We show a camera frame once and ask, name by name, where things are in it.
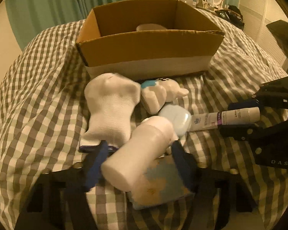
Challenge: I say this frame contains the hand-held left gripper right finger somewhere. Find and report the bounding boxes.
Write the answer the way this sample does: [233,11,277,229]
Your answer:
[170,140,257,230]

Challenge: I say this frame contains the white plastic bottle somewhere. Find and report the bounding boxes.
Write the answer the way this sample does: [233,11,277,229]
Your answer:
[101,116,180,192]

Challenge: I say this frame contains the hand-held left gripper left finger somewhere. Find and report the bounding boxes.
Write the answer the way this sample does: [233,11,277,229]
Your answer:
[14,141,109,230]

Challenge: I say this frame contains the cardboard box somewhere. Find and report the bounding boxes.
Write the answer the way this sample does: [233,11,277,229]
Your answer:
[76,0,225,81]

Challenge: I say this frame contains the light blue plastic case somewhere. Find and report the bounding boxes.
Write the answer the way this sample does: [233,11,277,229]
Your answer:
[157,104,192,136]

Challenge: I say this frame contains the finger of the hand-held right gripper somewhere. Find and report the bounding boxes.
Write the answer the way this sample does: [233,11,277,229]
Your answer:
[228,75,288,112]
[218,118,288,142]

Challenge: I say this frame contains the black bag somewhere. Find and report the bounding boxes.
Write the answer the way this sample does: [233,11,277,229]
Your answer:
[216,5,245,27]

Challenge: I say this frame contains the white squeeze tube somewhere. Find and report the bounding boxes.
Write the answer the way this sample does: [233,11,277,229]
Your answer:
[187,107,261,132]

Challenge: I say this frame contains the white socks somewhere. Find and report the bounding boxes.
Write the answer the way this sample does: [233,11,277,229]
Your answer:
[79,72,142,153]

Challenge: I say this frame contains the green curtain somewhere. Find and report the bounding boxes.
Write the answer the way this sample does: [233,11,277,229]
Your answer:
[5,0,135,51]

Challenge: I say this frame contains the white and blue plush toy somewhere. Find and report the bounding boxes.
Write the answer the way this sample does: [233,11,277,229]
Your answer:
[140,77,190,114]

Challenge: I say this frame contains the dark furniture piece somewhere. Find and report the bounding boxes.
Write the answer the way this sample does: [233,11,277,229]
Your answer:
[266,19,288,77]

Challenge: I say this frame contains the grey checkered blanket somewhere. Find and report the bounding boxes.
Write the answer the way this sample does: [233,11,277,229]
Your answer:
[0,7,288,230]

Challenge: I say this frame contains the white closet door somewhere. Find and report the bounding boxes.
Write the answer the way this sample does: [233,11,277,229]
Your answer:
[239,0,287,63]

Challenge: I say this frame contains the white round object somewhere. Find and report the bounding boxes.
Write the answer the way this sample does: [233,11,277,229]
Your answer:
[136,23,167,31]

